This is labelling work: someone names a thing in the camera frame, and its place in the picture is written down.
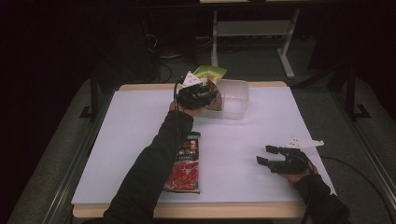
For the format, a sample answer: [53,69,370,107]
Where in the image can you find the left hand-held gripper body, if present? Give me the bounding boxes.
[176,70,219,110]

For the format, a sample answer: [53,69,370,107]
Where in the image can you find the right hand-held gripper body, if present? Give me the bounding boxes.
[270,135,325,175]

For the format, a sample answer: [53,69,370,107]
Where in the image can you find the gold foil packet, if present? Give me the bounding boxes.
[204,79,224,112]

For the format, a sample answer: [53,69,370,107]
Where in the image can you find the green white seasoning packet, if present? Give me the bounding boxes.
[192,64,228,84]

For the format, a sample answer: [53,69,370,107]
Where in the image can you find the clear plastic container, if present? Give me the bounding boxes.
[197,78,250,121]

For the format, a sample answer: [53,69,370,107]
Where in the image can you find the red black hotpot base packet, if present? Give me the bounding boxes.
[163,131,202,194]

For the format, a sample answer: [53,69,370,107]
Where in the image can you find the person's left hand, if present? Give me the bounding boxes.
[168,100,208,118]

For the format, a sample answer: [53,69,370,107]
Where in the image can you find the person's right hand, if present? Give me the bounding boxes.
[278,162,319,189]

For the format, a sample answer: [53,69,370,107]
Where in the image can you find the white table mat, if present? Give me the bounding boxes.
[71,86,337,205]

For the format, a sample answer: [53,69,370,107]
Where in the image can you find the black metal stand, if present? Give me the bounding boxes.
[344,63,372,121]
[78,76,101,121]

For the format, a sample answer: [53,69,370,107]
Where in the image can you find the aluminium frame rail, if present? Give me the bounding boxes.
[331,91,396,203]
[43,92,108,224]

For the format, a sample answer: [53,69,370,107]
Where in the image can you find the right hand-held gripper cable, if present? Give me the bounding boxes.
[319,154,396,224]

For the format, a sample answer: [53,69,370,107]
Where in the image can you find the white metal frame table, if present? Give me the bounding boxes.
[210,8,302,79]

